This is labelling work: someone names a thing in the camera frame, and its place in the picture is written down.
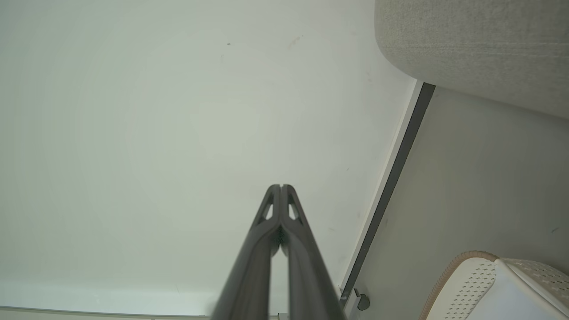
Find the black partition foot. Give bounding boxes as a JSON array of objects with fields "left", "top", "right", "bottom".
[{"left": 354, "top": 288, "right": 371, "bottom": 311}]

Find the grey fabric sofa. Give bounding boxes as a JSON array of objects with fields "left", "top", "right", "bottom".
[{"left": 374, "top": 0, "right": 569, "bottom": 120}]

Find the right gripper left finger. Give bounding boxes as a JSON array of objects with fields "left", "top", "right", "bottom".
[{"left": 211, "top": 184, "right": 283, "bottom": 320}]

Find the white and black baseboard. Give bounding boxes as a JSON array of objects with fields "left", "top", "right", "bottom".
[{"left": 339, "top": 80, "right": 437, "bottom": 308}]

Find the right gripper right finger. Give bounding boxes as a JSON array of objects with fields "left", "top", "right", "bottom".
[{"left": 281, "top": 184, "right": 348, "bottom": 320}]

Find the white laundry basket tan rim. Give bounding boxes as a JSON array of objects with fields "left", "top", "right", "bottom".
[{"left": 419, "top": 251, "right": 569, "bottom": 320}]

